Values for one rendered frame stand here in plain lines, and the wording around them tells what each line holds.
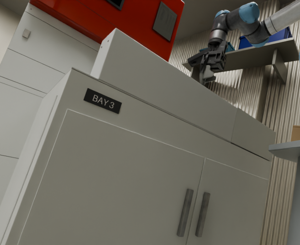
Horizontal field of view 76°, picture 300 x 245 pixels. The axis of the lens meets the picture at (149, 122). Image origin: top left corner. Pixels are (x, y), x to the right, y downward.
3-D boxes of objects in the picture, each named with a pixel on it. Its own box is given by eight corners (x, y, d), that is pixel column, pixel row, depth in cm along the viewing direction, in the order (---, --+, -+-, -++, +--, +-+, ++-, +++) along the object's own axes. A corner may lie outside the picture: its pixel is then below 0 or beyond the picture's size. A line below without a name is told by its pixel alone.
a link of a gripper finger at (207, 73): (210, 82, 79) (215, 62, 81) (196, 82, 82) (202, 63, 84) (212, 86, 81) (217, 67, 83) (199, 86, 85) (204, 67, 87)
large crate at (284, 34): (292, 59, 246) (294, 43, 250) (285, 39, 219) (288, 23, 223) (247, 65, 287) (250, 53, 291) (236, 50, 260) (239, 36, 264)
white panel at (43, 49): (-7, 80, 85) (27, 4, 92) (142, 134, 128) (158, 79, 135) (-8, 79, 82) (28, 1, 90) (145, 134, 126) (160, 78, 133)
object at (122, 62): (85, 84, 53) (101, 40, 55) (210, 140, 82) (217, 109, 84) (97, 78, 45) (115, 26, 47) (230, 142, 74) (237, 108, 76)
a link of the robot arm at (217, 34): (207, 31, 87) (213, 43, 94) (205, 40, 86) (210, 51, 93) (224, 28, 83) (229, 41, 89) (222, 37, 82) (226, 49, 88)
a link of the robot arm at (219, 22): (228, 5, 84) (211, 13, 91) (222, 26, 82) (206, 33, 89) (237, 16, 88) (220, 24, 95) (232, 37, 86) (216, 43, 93)
